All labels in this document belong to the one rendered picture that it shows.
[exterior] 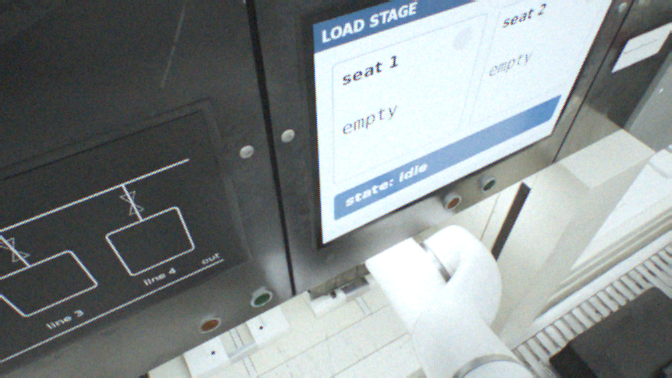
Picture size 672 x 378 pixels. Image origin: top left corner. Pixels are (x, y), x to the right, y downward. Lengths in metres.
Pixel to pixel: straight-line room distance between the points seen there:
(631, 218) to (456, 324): 0.92
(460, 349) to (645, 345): 0.76
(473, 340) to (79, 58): 0.41
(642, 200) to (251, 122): 1.27
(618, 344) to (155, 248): 1.02
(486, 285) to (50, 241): 0.47
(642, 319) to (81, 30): 1.18
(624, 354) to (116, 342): 1.00
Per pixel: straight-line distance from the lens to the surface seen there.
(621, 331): 1.20
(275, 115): 0.29
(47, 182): 0.28
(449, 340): 0.51
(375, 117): 0.34
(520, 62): 0.42
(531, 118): 0.50
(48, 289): 0.34
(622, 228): 1.36
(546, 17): 0.42
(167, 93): 0.26
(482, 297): 0.60
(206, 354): 1.01
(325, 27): 0.28
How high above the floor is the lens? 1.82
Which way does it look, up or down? 50 degrees down
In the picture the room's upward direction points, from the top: straight up
